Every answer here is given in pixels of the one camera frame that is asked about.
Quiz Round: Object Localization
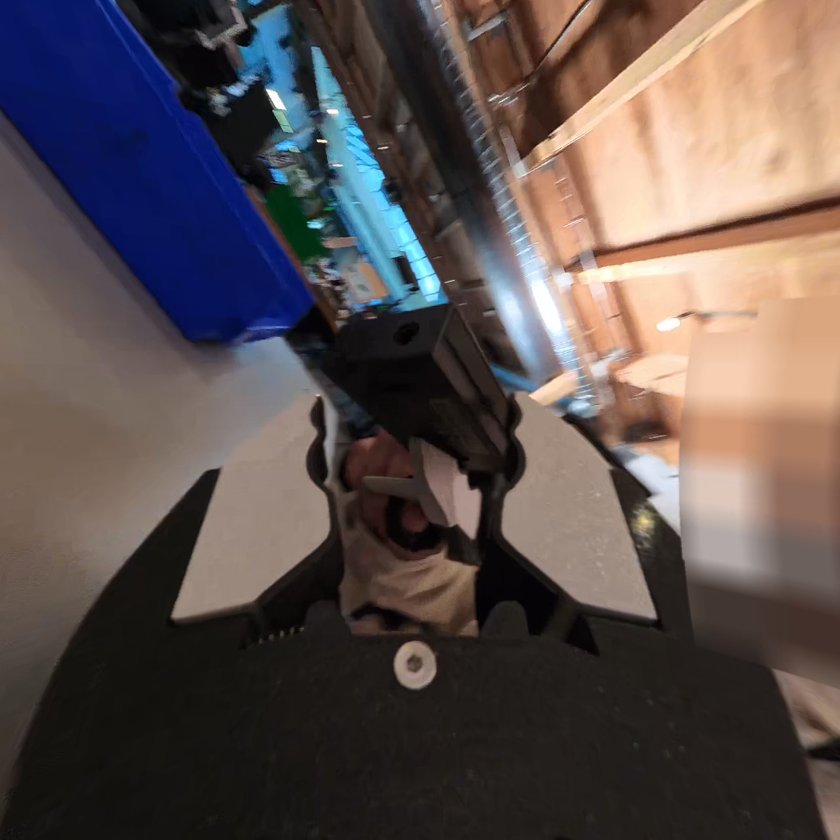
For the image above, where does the blue storage bin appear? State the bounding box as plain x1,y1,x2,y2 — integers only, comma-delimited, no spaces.
0,0,318,344

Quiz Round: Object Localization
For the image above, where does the metal ventilation duct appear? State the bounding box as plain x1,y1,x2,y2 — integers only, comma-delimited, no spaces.
419,0,573,370

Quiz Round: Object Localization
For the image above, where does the person's right forearm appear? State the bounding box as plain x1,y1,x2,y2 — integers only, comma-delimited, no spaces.
340,524,481,639

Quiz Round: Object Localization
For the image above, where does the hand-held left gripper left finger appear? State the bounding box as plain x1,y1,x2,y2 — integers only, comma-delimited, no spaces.
171,394,345,624

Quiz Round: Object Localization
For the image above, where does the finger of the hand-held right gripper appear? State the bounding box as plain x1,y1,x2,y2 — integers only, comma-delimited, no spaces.
409,440,484,530
361,474,422,501

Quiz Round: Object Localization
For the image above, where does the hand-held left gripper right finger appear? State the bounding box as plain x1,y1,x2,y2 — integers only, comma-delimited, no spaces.
479,392,658,636

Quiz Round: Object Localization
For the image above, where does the person's right hand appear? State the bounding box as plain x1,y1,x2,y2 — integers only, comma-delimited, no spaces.
343,435,432,544

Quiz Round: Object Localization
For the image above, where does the black network switch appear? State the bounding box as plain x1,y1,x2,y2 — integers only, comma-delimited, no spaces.
320,302,521,475

